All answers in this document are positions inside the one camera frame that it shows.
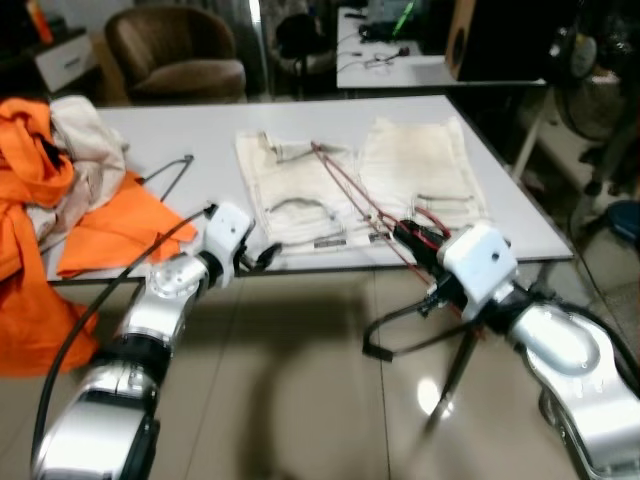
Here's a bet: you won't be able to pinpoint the black wire hanger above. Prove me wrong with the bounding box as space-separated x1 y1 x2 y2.
138 154 197 207

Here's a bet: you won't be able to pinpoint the white drawer unit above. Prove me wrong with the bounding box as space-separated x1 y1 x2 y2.
33 28 103 94

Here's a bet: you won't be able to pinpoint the large orange garment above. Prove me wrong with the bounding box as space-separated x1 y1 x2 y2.
0 97 101 379

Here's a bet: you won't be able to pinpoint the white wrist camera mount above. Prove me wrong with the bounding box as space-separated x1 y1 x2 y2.
200 201 257 288
438 222 522 321

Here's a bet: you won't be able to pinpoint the white desk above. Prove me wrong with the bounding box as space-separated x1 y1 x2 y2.
335 5 549 91

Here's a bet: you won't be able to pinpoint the small flat orange garment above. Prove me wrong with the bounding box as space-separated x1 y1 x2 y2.
55 172 203 280

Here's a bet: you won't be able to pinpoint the cream shorts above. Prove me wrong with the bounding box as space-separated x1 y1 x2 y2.
234 115 493 254

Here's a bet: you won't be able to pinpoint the blue stool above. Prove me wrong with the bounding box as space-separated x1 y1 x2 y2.
604 200 640 248

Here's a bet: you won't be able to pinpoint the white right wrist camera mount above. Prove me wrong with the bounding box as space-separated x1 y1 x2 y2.
438 222 522 321

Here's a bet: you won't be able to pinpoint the black standing fan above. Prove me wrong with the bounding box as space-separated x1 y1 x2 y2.
545 20 640 201

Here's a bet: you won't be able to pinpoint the beige garment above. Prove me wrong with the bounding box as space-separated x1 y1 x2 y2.
28 94 129 243

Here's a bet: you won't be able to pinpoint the white table black legs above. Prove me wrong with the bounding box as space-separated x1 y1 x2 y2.
45 94 576 286

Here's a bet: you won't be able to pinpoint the brown armchair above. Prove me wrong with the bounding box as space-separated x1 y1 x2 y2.
104 5 249 105

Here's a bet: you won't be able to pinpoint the wooden sided black speaker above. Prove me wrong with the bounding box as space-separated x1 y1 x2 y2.
445 0 583 84

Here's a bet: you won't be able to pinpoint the red ribbed wire hanger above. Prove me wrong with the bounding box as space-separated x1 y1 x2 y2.
308 140 456 296

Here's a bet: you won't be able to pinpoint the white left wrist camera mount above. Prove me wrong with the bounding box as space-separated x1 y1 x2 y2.
200 201 257 288

